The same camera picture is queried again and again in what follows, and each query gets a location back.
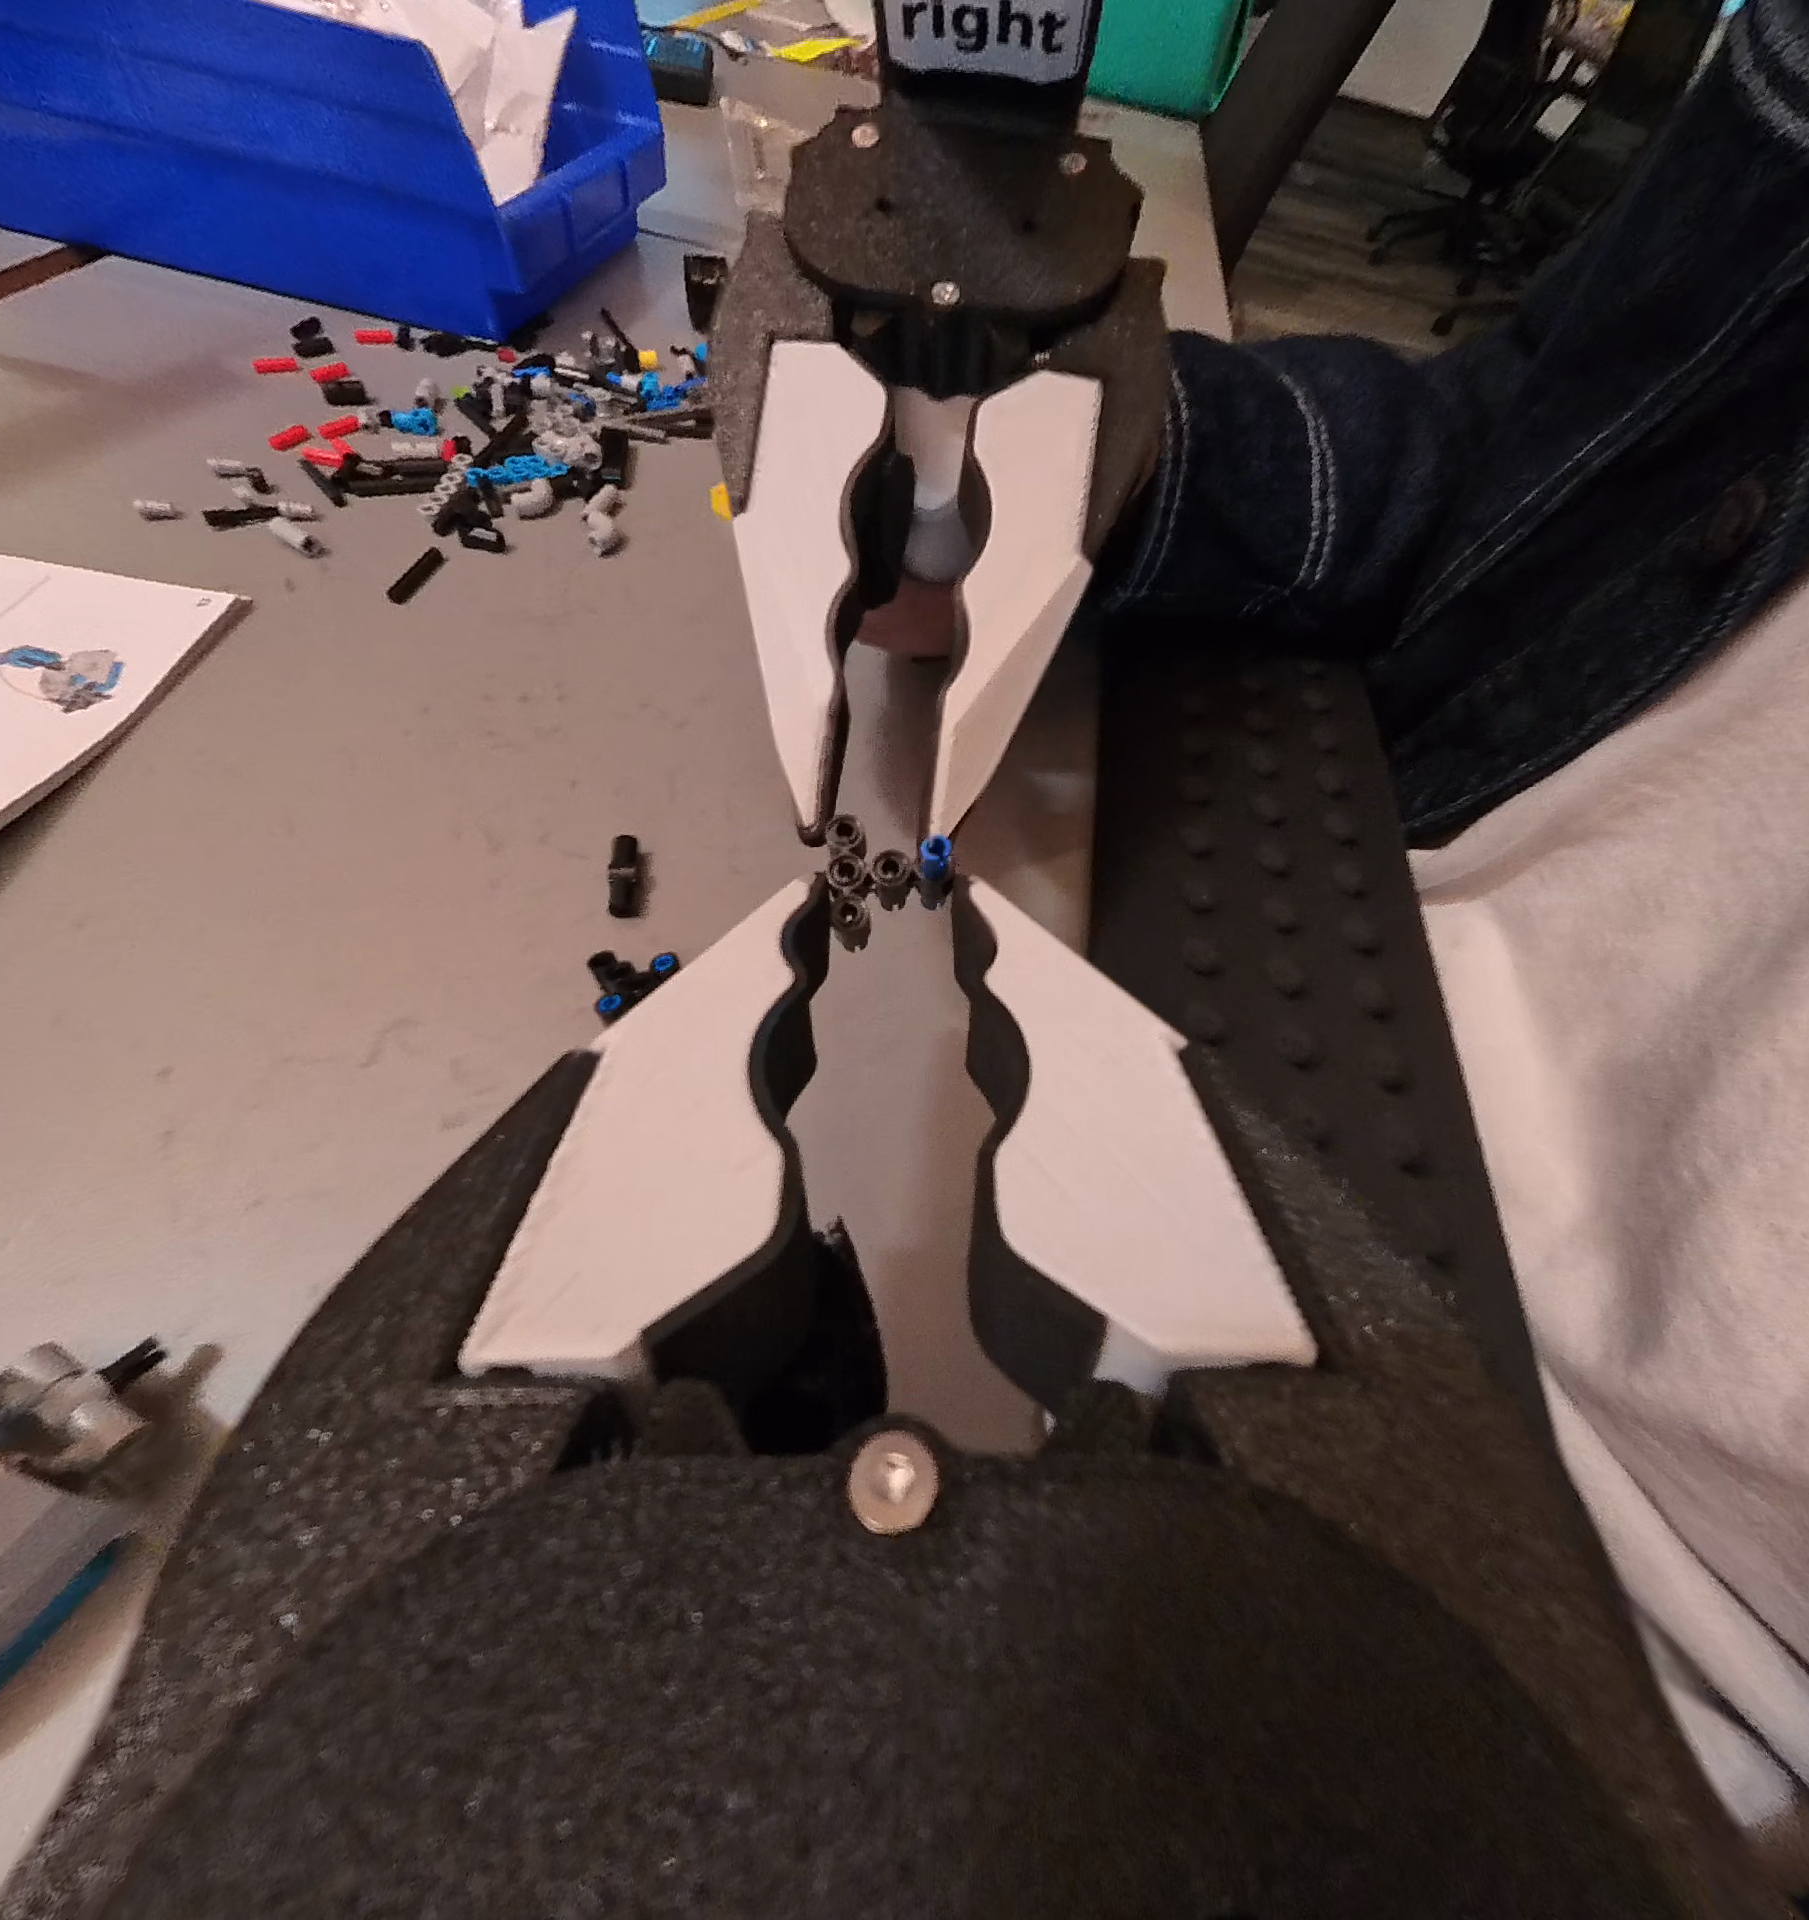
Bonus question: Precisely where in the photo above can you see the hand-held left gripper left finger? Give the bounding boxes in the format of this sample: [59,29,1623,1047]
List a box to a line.
[459,874,845,1378]

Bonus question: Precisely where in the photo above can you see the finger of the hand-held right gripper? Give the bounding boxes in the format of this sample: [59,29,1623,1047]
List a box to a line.
[727,338,893,842]
[923,372,1109,838]

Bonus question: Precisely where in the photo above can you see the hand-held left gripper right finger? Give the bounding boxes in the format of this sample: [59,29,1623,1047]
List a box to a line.
[947,874,1321,1389]

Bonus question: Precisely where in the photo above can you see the black connector with blue pin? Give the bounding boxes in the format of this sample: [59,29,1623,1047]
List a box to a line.
[586,948,681,1021]
[825,817,958,939]

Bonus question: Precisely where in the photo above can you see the person's right forearm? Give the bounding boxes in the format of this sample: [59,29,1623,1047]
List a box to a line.
[1090,322,1460,664]

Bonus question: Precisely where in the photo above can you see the grey desk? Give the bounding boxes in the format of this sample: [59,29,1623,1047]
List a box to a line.
[0,89,1240,1920]

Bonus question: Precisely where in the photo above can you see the person's right hand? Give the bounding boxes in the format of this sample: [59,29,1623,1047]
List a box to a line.
[850,577,967,654]

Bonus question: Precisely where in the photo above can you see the black dimpled mat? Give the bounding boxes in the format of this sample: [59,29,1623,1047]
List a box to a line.
[1087,638,1558,1442]

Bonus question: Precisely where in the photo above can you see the teal bin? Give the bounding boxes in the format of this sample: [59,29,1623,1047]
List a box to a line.
[1083,0,1265,114]

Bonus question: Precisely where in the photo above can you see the pile of small building parts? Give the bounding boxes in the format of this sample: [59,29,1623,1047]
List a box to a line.
[131,307,718,562]

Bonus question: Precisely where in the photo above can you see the white paper scraps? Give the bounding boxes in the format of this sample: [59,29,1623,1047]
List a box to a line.
[272,0,584,204]

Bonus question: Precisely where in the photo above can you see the black office chair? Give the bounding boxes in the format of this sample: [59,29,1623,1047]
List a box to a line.
[1369,0,1564,341]

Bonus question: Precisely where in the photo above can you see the person's white shirt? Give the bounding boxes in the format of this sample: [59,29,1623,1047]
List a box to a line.
[1407,541,1809,1861]

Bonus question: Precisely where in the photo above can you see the small blue toy robot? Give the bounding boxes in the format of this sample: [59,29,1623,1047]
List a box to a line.
[0,1334,222,1750]

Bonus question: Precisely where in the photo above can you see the dark denim jacket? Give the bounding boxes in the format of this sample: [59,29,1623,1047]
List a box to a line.
[1369,0,1809,842]

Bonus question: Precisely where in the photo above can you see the blue bin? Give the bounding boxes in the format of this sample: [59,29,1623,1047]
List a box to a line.
[0,0,668,345]

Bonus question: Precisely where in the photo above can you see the instruction booklet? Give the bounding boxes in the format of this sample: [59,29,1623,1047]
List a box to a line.
[0,542,252,870]

